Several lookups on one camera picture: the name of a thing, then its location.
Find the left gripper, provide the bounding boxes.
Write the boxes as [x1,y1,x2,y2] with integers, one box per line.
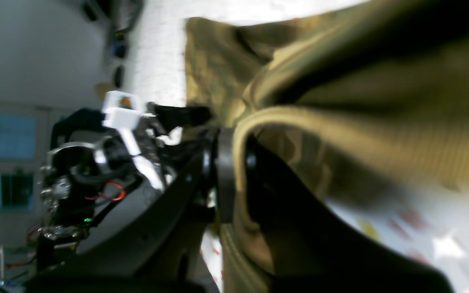
[100,102,213,192]

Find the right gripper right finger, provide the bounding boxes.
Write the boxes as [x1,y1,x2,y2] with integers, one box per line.
[245,137,452,293]

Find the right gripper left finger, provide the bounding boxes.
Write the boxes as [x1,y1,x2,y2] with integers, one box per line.
[25,128,233,293]

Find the camouflage T-shirt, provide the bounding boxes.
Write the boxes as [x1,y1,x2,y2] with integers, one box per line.
[185,0,469,293]

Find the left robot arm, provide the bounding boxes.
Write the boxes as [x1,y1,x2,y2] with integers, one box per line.
[32,102,212,271]

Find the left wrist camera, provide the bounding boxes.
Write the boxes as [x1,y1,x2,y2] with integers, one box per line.
[102,90,146,129]

